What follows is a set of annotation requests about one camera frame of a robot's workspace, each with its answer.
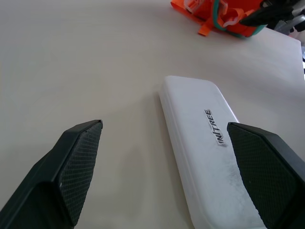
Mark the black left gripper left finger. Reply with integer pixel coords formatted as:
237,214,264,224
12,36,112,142
0,119,104,229

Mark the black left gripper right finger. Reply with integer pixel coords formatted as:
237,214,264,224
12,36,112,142
226,122,305,229

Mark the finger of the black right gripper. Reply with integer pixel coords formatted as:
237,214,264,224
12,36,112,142
239,6,294,27

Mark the white rectangular case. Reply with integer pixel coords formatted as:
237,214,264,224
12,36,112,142
158,75,269,229

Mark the orange and teal object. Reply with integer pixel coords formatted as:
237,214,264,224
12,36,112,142
170,0,265,39

